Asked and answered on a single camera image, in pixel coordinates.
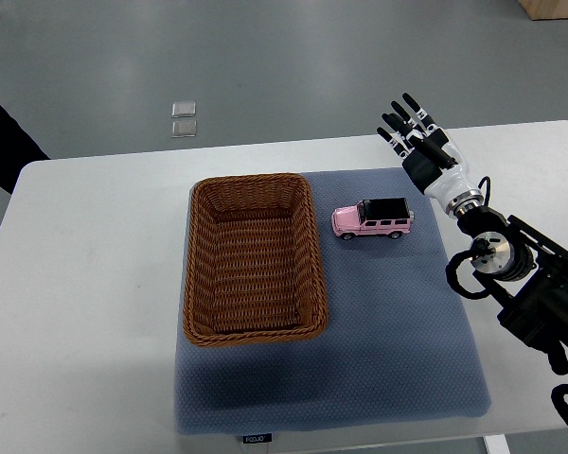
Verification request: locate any brown wicker basket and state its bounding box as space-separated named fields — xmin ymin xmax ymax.
xmin=182 ymin=173 xmax=328 ymax=347

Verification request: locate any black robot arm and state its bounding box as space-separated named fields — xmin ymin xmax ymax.
xmin=445 ymin=201 xmax=568 ymax=375

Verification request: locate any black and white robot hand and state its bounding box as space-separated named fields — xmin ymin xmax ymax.
xmin=377 ymin=93 xmax=488 ymax=218

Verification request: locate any metal floor plate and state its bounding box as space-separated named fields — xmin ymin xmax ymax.
xmin=171 ymin=101 xmax=197 ymax=118
xmin=171 ymin=119 xmax=197 ymax=138

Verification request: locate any wooden box corner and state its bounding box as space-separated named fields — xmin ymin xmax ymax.
xmin=519 ymin=0 xmax=568 ymax=21

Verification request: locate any blue-grey foam mat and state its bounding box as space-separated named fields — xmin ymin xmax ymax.
xmin=175 ymin=168 xmax=490 ymax=435

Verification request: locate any lower metal floor plate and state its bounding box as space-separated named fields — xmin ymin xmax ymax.
xmin=171 ymin=119 xmax=197 ymax=138

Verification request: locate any pink toy car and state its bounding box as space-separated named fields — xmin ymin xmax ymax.
xmin=330 ymin=198 xmax=415 ymax=240

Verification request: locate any white table leg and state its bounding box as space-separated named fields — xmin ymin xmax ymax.
xmin=483 ymin=434 xmax=510 ymax=454

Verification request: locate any upper metal floor plate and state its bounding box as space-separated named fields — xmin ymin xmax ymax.
xmin=171 ymin=101 xmax=197 ymax=118

